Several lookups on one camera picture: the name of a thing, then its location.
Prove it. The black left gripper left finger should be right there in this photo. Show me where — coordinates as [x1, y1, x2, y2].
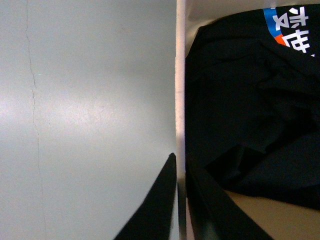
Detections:
[115, 153, 177, 240]

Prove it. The beige plastic laundry hamper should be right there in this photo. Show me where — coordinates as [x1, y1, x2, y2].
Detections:
[176, 0, 320, 240]

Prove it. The black printed t-shirt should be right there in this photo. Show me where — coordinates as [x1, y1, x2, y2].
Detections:
[185, 4, 320, 210]

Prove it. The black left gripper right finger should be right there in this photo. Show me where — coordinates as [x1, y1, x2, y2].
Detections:
[185, 154, 272, 240]

